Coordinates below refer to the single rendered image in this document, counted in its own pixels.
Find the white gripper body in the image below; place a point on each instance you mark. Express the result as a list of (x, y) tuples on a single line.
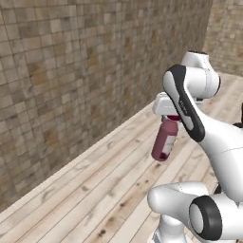
[(163, 106)]

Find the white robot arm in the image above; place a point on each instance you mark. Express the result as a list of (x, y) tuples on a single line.
[(221, 148)]

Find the dark red wine bottle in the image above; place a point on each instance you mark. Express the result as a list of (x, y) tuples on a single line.
[(165, 139)]

